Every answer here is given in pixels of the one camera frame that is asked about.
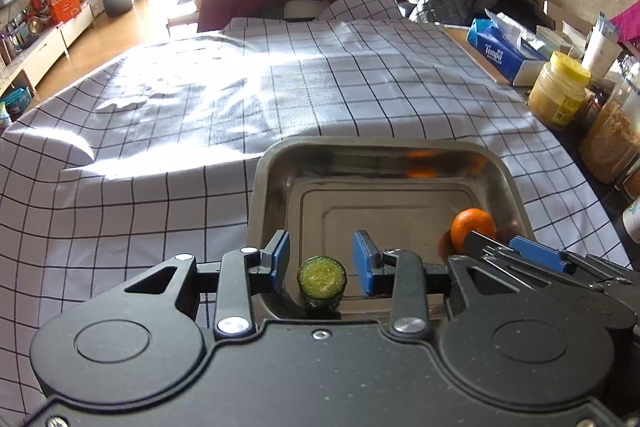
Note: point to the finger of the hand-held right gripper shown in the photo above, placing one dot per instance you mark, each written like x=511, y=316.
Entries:
x=540, y=252
x=487, y=247

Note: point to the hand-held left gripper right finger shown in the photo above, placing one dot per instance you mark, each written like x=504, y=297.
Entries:
x=365, y=264

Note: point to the white cup with packets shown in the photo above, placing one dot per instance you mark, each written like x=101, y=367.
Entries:
x=600, y=54

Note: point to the yellow lid jar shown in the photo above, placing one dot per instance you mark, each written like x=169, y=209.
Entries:
x=555, y=97

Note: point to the small dark red label jar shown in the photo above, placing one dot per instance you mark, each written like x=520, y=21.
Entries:
x=592, y=104

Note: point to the metal tray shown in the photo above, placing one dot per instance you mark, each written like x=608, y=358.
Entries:
x=390, y=217

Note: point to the white low cabinet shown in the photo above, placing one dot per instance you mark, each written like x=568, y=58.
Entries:
x=45, y=47

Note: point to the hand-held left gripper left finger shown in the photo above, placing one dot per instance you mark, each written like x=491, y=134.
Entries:
x=281, y=257

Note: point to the green cucumber piece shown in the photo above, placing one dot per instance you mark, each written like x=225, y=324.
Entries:
x=322, y=279

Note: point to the cardboard box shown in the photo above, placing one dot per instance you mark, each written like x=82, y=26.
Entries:
x=565, y=19

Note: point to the checkered white tablecloth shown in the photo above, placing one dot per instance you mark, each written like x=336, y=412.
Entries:
x=200, y=107

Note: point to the small glass jar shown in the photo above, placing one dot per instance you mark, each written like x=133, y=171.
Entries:
x=629, y=187

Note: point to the clear jar of brown granules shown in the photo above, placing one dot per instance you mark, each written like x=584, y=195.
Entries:
x=607, y=137

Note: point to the white seat cushion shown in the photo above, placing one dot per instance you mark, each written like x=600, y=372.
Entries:
x=305, y=8

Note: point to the orange tangerine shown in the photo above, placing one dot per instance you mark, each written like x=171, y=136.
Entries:
x=472, y=221

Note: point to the blue tissue box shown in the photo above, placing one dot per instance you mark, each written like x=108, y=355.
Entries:
x=495, y=52

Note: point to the blue basket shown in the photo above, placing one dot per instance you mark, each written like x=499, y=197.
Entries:
x=16, y=101

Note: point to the white printed mug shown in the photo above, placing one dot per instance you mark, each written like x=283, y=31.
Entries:
x=632, y=219

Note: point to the magenta cloth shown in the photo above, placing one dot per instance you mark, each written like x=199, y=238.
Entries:
x=629, y=24

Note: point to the clear plastic container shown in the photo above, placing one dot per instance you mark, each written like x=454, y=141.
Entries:
x=550, y=41

